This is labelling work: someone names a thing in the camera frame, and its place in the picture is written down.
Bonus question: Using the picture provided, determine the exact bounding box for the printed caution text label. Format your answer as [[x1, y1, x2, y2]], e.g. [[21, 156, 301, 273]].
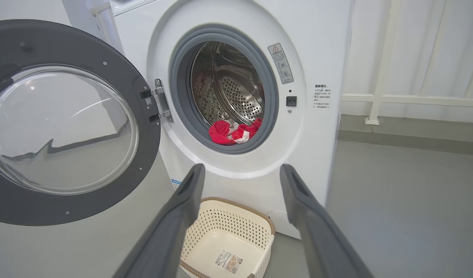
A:
[[313, 83, 331, 109]]

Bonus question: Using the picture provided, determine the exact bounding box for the grey rubber door gasket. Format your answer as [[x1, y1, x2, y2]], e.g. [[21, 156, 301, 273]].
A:
[[169, 25, 279, 155]]

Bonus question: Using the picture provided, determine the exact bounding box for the grey warning sticker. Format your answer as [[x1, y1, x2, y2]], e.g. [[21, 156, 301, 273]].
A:
[[267, 42, 295, 85]]

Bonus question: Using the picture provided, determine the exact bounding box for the cream perforated basket brown rim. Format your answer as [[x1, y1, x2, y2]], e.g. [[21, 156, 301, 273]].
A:
[[179, 197, 276, 278]]

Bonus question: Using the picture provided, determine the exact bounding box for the black round glass washer door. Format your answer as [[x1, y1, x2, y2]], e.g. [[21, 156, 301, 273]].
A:
[[0, 19, 162, 226]]

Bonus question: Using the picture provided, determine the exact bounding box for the white front-load washing machine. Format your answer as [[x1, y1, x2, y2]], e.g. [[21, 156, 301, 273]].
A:
[[62, 0, 355, 240]]

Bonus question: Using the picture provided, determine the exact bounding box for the silver door hinge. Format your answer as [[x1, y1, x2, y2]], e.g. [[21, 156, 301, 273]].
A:
[[155, 78, 173, 123]]

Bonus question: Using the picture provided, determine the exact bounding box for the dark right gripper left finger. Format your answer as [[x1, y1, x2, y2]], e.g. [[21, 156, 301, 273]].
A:
[[113, 163, 206, 278]]

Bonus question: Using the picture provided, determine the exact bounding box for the red and white garment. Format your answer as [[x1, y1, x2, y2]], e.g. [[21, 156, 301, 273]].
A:
[[208, 118, 263, 146]]

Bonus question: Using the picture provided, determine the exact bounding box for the stainless steel washing machine drum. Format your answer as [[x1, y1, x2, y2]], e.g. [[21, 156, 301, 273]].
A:
[[190, 41, 266, 128]]

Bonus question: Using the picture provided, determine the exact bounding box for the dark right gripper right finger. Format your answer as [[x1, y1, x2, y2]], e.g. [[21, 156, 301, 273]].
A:
[[279, 164, 374, 278]]

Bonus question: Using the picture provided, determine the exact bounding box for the white metal railing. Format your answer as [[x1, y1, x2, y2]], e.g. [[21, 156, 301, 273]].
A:
[[341, 0, 473, 126]]

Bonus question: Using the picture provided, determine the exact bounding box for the white printed product label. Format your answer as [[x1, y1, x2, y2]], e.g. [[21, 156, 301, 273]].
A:
[[214, 249, 244, 275]]

